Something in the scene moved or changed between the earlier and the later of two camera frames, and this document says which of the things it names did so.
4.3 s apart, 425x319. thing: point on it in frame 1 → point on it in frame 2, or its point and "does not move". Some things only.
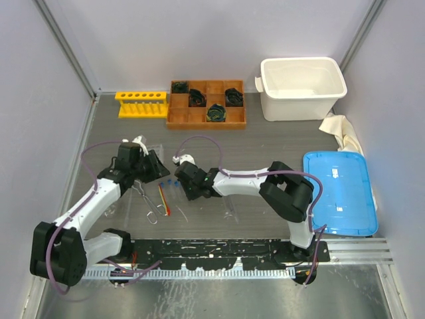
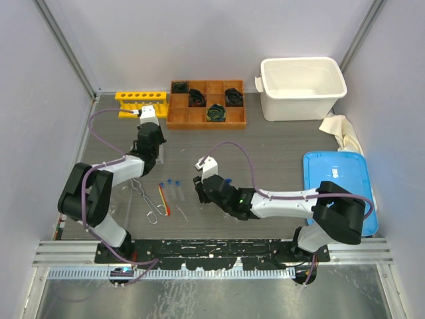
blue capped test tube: (177, 188) does not move
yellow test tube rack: (142, 104) does not move
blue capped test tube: (169, 182) does not move
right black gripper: (191, 196) → (202, 197)
